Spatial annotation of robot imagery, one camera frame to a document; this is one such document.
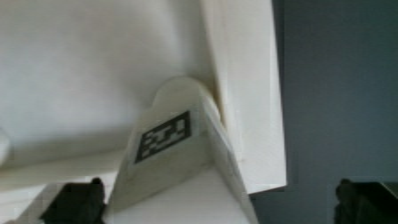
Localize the white square tabletop tray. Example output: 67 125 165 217
0 0 286 224

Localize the white leg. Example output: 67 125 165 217
105 77 259 224

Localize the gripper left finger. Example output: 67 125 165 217
39 178 106 224

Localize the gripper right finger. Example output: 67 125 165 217
334 179 398 224

